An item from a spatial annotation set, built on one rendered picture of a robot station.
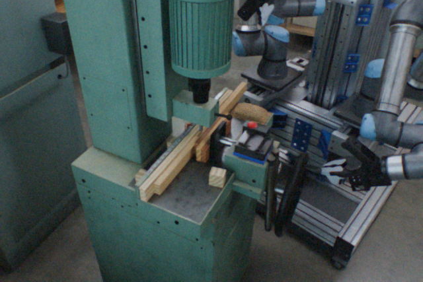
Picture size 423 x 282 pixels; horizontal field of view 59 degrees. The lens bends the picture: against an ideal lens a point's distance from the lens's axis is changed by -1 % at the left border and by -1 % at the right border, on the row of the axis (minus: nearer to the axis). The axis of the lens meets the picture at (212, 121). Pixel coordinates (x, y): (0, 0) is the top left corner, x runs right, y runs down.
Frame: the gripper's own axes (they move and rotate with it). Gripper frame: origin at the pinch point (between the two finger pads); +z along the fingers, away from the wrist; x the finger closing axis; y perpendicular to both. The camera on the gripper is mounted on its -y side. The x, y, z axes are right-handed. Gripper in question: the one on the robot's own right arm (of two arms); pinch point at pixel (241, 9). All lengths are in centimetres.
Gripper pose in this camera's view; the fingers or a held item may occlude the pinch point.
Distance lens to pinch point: 116.3
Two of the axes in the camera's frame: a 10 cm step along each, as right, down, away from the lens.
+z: -4.5, 5.2, -7.3
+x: 7.2, 6.9, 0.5
